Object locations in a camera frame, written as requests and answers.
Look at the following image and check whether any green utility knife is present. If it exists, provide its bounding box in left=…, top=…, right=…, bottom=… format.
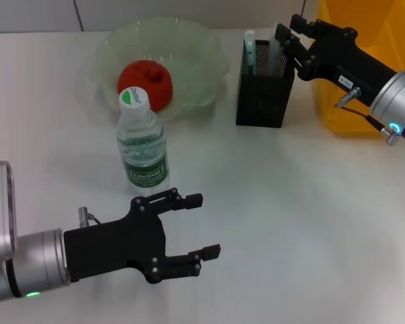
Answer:
left=244, top=30, right=257, bottom=76

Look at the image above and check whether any black mesh pen holder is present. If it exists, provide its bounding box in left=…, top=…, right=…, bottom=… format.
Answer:
left=235, top=38, right=296, bottom=129

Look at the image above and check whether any green glass fruit plate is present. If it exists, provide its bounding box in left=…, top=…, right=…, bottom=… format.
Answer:
left=94, top=18, right=231, bottom=123

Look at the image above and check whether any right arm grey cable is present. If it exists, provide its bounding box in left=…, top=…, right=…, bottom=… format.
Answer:
left=333, top=86, right=401, bottom=145

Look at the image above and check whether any yellow plastic bin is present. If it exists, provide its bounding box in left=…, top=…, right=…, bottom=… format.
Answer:
left=312, top=0, right=405, bottom=136

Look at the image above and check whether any grey pen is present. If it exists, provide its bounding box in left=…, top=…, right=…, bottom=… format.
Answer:
left=268, top=39, right=283, bottom=78

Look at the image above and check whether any clear green-label water bottle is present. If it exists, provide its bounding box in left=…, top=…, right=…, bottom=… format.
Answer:
left=116, top=86, right=171, bottom=195

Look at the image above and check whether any red-orange fruit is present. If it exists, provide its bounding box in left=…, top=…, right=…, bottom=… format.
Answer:
left=117, top=59, right=174, bottom=112

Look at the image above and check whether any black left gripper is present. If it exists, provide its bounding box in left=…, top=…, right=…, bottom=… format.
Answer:
left=63, top=188, right=221, bottom=285

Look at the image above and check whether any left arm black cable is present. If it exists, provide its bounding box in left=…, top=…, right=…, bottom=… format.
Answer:
left=78, top=206, right=104, bottom=229

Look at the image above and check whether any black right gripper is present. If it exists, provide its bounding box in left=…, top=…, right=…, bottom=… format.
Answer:
left=275, top=13, right=401, bottom=107

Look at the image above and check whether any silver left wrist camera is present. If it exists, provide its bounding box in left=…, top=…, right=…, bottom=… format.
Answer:
left=0, top=161, right=18, bottom=269

